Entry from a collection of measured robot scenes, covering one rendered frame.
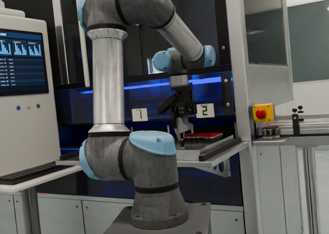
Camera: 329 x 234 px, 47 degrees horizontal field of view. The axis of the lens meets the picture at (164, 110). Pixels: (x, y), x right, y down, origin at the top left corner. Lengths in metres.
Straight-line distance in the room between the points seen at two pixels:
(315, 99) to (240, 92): 4.62
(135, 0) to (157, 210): 0.54
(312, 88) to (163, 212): 5.37
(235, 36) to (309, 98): 4.65
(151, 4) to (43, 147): 1.18
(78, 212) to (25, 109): 0.64
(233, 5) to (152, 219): 0.99
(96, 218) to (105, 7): 1.33
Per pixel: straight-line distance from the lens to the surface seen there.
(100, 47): 1.07
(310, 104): 6.22
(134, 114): 1.85
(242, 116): 1.62
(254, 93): 1.72
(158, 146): 0.94
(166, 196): 0.97
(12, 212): 2.61
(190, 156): 1.31
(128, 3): 1.04
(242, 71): 1.61
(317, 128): 1.68
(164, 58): 1.38
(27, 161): 1.96
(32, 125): 1.98
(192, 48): 1.26
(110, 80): 1.04
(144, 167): 0.95
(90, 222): 2.18
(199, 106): 1.68
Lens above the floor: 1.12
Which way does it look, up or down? 3 degrees down
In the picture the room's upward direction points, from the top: 6 degrees counter-clockwise
